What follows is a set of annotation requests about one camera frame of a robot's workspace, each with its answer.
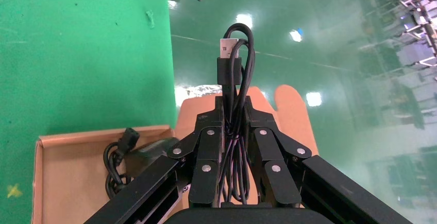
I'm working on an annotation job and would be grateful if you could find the black power cable with plug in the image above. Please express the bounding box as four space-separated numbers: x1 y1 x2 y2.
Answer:
103 127 141 200

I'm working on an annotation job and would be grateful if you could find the open brown cardboard box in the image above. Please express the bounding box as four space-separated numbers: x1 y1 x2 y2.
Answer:
32 85 320 224

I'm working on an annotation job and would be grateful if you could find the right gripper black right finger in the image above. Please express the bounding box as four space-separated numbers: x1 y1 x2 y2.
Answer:
244 96 413 224

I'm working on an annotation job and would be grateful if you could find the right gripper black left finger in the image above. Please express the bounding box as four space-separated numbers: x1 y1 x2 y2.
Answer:
83 96 227 224

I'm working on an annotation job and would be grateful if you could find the black thin mouse cable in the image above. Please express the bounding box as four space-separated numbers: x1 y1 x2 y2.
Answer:
125 23 256 206

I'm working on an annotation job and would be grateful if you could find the green table cloth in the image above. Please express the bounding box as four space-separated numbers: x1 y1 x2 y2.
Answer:
0 0 178 224

